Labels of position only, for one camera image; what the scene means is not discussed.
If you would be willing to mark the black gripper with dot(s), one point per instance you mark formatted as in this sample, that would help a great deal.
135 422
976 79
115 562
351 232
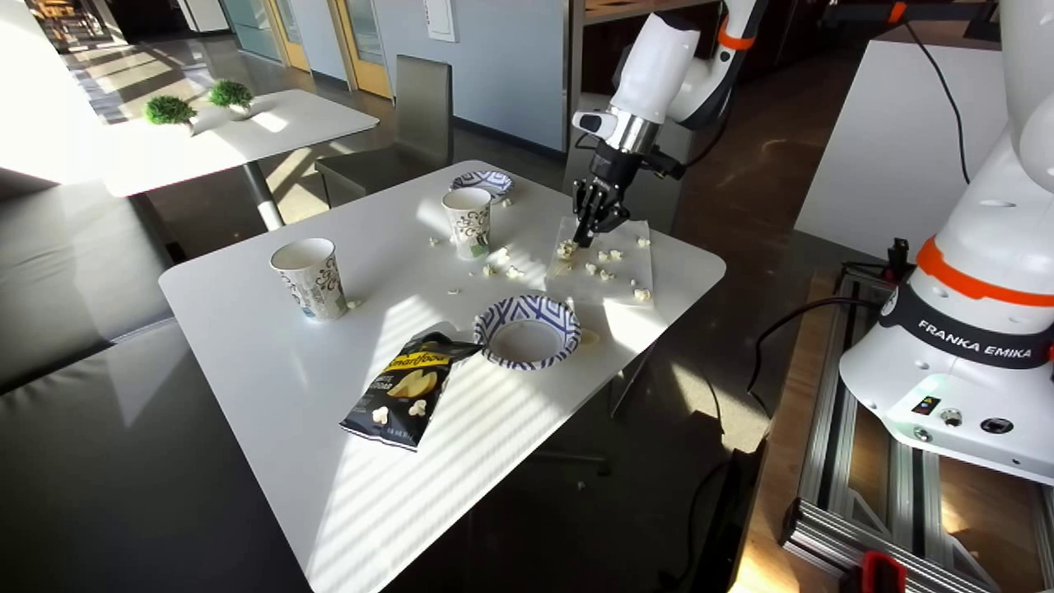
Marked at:
621 150

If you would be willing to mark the white paper napkin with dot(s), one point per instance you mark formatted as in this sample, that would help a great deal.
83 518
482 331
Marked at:
618 260

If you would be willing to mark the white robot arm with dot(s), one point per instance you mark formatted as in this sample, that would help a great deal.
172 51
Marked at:
961 357

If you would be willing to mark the blue patterned far bowl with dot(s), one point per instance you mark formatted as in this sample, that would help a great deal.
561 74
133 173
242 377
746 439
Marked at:
492 179

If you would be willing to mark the patterned paper cup far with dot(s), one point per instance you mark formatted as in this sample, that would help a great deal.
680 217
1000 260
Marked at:
470 213

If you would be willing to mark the patterned paper cup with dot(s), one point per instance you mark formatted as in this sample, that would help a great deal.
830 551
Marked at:
311 274
470 213

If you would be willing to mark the blue patterned paper bowl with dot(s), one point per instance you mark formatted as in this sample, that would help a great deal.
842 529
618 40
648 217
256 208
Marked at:
528 331

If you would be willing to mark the grey chair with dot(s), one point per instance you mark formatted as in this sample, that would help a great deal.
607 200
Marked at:
419 147

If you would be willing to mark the white square table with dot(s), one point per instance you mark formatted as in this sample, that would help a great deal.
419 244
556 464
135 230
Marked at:
357 511

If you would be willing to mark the black popcorn bag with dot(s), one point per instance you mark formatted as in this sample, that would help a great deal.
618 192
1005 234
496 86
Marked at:
400 400

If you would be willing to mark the patterned paper cup near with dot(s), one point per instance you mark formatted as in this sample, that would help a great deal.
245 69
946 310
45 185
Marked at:
311 274

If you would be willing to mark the small green plant right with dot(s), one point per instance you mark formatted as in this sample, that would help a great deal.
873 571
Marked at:
228 94

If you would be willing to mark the small green plant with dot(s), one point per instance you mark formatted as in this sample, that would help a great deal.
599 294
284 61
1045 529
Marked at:
228 94
169 111

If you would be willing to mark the small green plant left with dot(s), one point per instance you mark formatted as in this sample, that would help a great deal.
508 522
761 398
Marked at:
169 111

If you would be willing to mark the dark bench seat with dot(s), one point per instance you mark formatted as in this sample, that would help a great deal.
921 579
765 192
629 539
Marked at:
115 468

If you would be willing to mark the white background table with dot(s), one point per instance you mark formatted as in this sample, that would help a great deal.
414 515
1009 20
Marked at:
139 155

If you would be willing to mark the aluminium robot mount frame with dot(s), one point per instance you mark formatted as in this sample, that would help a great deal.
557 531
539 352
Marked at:
934 526

